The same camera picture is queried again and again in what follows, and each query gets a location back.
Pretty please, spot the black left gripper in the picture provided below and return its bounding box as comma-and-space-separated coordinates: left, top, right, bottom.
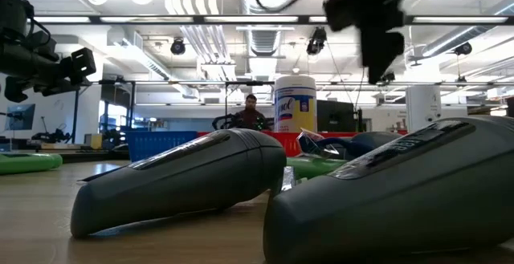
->
11, 47, 97, 96

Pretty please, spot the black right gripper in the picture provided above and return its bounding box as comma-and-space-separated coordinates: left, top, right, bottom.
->
323, 0, 407, 85

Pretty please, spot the dark disposable razor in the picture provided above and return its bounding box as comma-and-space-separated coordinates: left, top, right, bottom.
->
296, 128, 377, 159
279, 165, 297, 193

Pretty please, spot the green travel tube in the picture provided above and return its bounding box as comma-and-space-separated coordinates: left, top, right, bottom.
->
285, 156, 349, 180
0, 152, 64, 176

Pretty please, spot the black ceiling spotlight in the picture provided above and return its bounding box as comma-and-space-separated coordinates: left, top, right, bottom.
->
169, 38, 187, 56
455, 41, 474, 56
306, 26, 328, 56

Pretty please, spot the white pillar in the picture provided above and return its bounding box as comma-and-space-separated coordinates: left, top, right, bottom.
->
405, 85, 443, 124

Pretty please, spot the black box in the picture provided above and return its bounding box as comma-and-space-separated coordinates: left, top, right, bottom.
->
316, 100, 357, 133

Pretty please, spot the yellow box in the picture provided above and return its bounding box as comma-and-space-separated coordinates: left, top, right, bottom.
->
84, 133, 104, 150

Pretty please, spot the computer monitor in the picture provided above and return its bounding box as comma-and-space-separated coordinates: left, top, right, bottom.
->
4, 103, 36, 132

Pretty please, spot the white Lysol wipes canister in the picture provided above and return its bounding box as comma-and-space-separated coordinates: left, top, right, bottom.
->
274, 75, 318, 133

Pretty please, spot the blue plastic basket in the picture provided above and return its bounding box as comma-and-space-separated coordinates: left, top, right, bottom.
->
126, 130, 198, 163

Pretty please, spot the person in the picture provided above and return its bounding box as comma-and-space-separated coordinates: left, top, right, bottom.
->
235, 94, 271, 132

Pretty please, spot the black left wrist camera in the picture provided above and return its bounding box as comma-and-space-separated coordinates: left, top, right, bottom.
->
27, 30, 61, 61

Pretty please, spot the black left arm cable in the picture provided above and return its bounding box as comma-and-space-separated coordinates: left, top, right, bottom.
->
26, 17, 53, 48

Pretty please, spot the black background workstation frame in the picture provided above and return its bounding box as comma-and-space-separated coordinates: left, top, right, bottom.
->
70, 79, 278, 144

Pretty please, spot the black overhead frame bar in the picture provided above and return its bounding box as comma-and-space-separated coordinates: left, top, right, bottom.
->
27, 14, 514, 26

